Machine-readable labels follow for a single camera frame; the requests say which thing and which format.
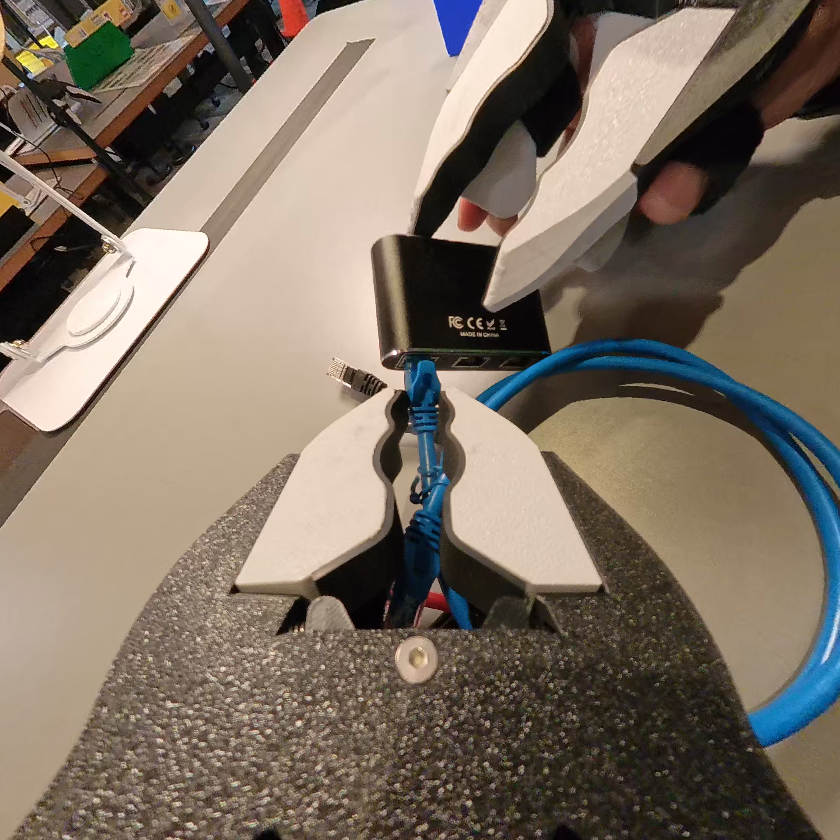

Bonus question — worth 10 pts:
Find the blue ethernet cable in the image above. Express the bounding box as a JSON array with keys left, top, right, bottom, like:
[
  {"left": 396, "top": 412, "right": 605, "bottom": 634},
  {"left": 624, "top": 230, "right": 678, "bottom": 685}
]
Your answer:
[{"left": 387, "top": 338, "right": 840, "bottom": 749}]

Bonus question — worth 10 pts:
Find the green plastic bin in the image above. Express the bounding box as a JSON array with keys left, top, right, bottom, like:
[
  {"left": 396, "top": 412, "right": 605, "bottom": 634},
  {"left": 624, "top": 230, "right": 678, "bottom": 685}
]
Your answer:
[{"left": 64, "top": 23, "right": 134, "bottom": 93}]

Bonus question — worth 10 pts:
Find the blue plastic bin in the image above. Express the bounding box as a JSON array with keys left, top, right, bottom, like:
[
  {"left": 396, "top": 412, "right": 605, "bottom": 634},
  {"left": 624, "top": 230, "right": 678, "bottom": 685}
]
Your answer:
[{"left": 433, "top": 0, "right": 488, "bottom": 58}]

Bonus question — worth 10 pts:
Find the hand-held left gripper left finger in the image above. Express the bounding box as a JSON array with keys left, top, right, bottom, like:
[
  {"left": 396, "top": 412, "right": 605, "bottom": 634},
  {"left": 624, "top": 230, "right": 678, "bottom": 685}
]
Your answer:
[{"left": 233, "top": 388, "right": 404, "bottom": 601}]

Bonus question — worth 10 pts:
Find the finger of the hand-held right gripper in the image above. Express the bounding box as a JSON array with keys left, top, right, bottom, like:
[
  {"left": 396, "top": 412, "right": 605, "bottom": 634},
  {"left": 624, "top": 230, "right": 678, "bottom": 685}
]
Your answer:
[
  {"left": 408, "top": 0, "right": 580, "bottom": 240},
  {"left": 482, "top": 5, "right": 741, "bottom": 312}
]

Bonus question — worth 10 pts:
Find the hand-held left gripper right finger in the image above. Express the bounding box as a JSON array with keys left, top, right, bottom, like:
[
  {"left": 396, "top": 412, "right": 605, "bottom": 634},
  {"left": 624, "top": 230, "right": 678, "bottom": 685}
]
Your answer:
[{"left": 436, "top": 387, "right": 605, "bottom": 601}]

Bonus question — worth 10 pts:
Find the black ethernet port hub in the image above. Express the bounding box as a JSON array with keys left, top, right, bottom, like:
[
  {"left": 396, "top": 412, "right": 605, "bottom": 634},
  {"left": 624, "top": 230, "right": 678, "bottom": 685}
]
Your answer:
[{"left": 369, "top": 234, "right": 552, "bottom": 373}]

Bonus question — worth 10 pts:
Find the red ethernet cable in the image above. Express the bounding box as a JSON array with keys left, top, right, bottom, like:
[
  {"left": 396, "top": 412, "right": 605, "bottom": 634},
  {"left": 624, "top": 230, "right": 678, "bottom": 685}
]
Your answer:
[{"left": 387, "top": 584, "right": 460, "bottom": 631}]

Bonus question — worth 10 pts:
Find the black ethernet cable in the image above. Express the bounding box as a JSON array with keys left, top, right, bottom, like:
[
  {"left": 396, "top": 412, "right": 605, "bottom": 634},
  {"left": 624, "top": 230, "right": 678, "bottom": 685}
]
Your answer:
[{"left": 325, "top": 356, "right": 388, "bottom": 401}]

